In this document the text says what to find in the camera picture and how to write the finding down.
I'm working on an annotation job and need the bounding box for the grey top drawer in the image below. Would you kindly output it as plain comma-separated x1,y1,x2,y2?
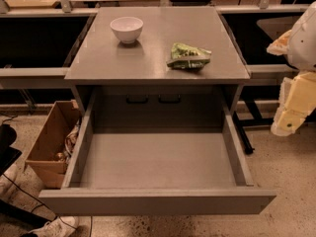
39,87,277,215

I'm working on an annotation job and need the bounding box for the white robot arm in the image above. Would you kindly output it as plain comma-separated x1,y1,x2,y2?
267,2,316,136

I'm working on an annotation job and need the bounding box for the grey drawer cabinet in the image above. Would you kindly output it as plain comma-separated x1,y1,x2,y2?
65,7,250,112

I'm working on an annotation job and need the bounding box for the grey side table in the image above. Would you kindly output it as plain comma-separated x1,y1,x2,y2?
256,15,305,67

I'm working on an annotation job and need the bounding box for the green snack bag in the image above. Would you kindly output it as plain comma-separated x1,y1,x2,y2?
167,42,211,69

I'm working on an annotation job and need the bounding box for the white ceramic bowl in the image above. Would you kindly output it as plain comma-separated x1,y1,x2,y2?
110,17,143,43

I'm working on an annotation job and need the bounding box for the cardboard box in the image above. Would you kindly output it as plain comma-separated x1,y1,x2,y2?
26,101,81,189

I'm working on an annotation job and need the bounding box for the white sneaker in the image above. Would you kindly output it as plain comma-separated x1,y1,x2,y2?
23,216,79,237

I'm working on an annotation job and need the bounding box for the black chair base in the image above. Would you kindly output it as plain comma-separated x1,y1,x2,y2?
0,124,22,176

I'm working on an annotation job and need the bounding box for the black floor cable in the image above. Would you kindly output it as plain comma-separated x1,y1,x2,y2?
0,173,94,237

